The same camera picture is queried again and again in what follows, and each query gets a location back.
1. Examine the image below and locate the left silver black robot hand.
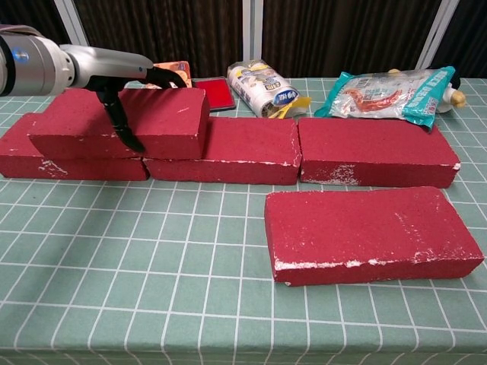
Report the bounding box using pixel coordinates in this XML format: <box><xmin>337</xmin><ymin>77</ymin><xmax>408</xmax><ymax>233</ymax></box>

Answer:
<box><xmin>59</xmin><ymin>44</ymin><xmax>188</xmax><ymax>154</ymax></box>

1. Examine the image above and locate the red foam brick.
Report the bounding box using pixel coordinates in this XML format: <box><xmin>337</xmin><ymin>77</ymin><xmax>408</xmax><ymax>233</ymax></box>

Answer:
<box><xmin>143</xmin><ymin>116</ymin><xmax>304</xmax><ymax>186</ymax></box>
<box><xmin>263</xmin><ymin>186</ymin><xmax>485</xmax><ymax>287</ymax></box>
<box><xmin>298</xmin><ymin>117</ymin><xmax>461</xmax><ymax>189</ymax></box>
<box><xmin>27</xmin><ymin>87</ymin><xmax>211</xmax><ymax>160</ymax></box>
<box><xmin>0</xmin><ymin>112</ymin><xmax>150</xmax><ymax>182</ymax></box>

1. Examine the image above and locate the orange cracker box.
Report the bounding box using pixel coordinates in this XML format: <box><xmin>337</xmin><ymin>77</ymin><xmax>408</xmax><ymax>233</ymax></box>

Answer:
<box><xmin>151</xmin><ymin>60</ymin><xmax>192</xmax><ymax>89</ymax></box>

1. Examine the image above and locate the red stamp pad case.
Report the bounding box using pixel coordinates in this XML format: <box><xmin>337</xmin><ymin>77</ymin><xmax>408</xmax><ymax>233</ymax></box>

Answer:
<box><xmin>192</xmin><ymin>77</ymin><xmax>237</xmax><ymax>113</ymax></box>

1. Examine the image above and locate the white yellow snack bag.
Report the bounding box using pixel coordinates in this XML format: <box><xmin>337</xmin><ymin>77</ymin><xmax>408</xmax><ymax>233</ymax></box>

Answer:
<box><xmin>227</xmin><ymin>59</ymin><xmax>313</xmax><ymax>120</ymax></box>

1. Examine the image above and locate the green checked tablecloth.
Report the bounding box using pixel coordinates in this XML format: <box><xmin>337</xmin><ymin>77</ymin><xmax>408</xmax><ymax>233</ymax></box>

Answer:
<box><xmin>0</xmin><ymin>78</ymin><xmax>487</xmax><ymax>365</ymax></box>

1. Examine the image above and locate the teal snack bag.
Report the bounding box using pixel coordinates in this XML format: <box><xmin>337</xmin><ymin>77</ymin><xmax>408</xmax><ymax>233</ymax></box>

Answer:
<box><xmin>314</xmin><ymin>66</ymin><xmax>457</xmax><ymax>132</ymax></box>

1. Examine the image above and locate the black haired plush doll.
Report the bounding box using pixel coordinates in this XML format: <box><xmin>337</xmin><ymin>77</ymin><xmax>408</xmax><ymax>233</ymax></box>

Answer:
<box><xmin>387</xmin><ymin>68</ymin><xmax>467</xmax><ymax>114</ymax></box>

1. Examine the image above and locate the dark partition screen grey frame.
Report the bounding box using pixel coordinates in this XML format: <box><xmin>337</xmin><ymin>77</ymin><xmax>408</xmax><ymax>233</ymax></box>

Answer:
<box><xmin>0</xmin><ymin>0</ymin><xmax>100</xmax><ymax>79</ymax></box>
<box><xmin>243</xmin><ymin>0</ymin><xmax>456</xmax><ymax>79</ymax></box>
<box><xmin>72</xmin><ymin>0</ymin><xmax>263</xmax><ymax>79</ymax></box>
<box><xmin>418</xmin><ymin>0</ymin><xmax>487</xmax><ymax>79</ymax></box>

